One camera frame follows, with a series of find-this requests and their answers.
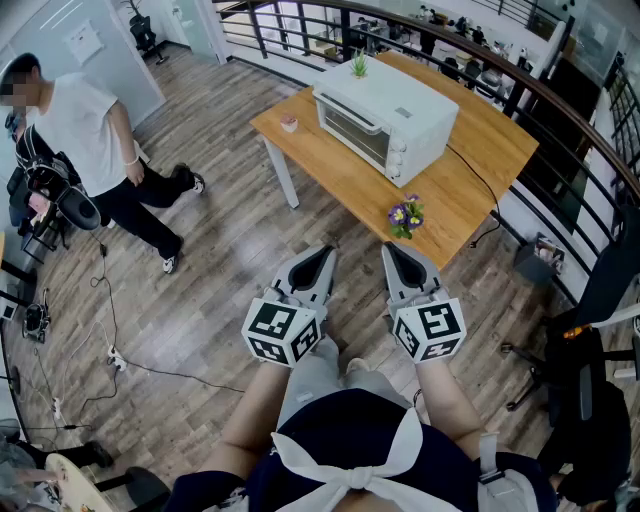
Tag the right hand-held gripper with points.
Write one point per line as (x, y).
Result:
(430, 325)

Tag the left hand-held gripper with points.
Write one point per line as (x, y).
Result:
(280, 325)

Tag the white glass oven door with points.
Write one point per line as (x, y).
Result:
(355, 132)

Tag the white oven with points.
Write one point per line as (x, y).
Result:
(400, 95)

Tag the person's right forearm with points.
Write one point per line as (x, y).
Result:
(445, 400)

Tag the person's left forearm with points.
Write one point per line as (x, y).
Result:
(255, 410)

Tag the purple flower potted plant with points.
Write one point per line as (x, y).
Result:
(400, 215)

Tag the wooden table with white legs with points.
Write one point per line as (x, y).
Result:
(450, 200)

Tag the grey shorts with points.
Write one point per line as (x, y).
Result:
(315, 370)

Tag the person's right shoe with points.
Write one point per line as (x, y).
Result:
(358, 365)

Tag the dark bin with magazines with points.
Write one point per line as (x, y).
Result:
(530, 265)

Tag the navy top with white bow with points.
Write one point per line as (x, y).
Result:
(350, 420)

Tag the black office chair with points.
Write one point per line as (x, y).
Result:
(145, 35)
(610, 270)

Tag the white power strip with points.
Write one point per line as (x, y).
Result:
(57, 409)
(116, 357)

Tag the green spiky potted plant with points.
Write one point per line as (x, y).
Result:
(359, 65)

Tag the black padded equipment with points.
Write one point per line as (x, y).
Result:
(80, 210)

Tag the black railing with wooden handrail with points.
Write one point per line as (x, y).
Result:
(345, 35)

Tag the black floor device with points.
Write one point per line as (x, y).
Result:
(36, 320)

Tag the small light wooden table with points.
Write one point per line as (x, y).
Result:
(75, 485)

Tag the black coat rack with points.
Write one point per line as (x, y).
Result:
(134, 7)

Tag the black pedestal fan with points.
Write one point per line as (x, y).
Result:
(14, 380)

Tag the white wall notice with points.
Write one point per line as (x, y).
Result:
(84, 41)

